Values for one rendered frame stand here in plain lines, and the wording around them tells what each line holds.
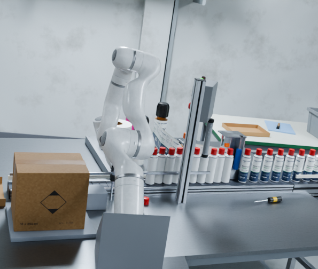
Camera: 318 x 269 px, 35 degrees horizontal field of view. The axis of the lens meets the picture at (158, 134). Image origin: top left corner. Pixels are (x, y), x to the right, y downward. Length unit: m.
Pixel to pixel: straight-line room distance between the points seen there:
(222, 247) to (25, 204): 0.89
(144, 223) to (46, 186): 0.47
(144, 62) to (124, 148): 0.41
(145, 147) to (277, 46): 4.06
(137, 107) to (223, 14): 3.70
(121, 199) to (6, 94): 3.86
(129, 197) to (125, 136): 0.26
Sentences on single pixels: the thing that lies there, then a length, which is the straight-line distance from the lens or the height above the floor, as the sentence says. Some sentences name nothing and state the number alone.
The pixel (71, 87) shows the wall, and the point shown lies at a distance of 5.67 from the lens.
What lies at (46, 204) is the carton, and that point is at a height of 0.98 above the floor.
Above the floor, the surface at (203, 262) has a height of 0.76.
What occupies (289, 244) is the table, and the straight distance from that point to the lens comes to 2.53.
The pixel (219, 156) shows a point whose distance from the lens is 2.85.
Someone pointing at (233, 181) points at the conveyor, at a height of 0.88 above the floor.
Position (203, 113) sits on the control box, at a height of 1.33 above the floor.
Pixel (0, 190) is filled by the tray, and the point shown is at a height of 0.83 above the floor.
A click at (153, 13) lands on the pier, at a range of 5.47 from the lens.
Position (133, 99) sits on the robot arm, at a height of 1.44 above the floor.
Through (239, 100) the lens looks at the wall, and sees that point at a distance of 6.01.
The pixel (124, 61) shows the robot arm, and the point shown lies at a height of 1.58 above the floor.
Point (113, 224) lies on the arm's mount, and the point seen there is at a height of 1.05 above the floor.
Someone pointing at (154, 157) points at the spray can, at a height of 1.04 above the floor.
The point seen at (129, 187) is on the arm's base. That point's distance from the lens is 2.02.
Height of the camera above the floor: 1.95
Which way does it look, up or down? 17 degrees down
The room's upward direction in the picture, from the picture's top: 8 degrees clockwise
